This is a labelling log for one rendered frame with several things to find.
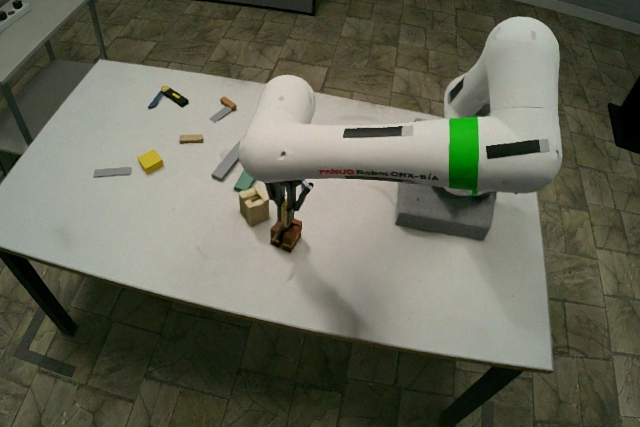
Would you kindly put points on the yellow block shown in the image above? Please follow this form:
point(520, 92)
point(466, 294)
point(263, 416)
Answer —
point(150, 161)

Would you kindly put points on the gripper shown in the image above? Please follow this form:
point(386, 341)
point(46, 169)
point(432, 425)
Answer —
point(276, 192)

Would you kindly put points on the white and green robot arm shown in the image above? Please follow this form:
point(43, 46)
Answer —
point(517, 149)

